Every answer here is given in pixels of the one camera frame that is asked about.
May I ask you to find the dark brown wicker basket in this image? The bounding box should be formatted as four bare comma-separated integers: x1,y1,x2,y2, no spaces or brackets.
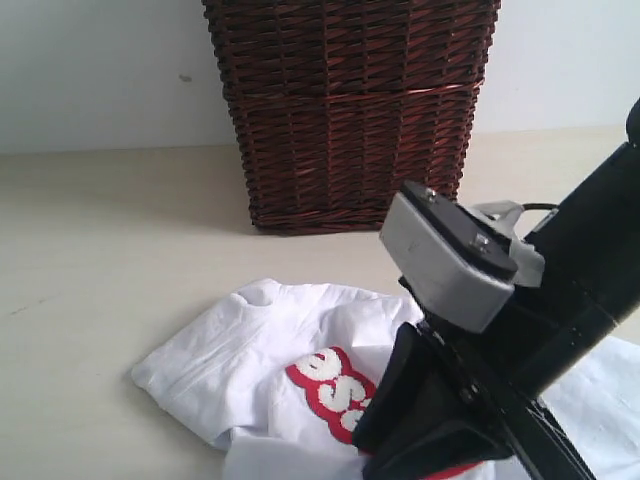
204,0,500,234

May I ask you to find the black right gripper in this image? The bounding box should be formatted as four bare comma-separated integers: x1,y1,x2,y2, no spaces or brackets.
353,277,595,479

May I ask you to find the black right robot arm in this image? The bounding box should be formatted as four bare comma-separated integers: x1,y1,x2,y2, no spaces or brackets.
352,109,639,479

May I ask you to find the white t-shirt red logo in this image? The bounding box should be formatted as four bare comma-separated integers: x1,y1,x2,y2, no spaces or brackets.
131,279,639,479

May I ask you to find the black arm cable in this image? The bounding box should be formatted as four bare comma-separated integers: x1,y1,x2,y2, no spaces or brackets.
519,201,560,216

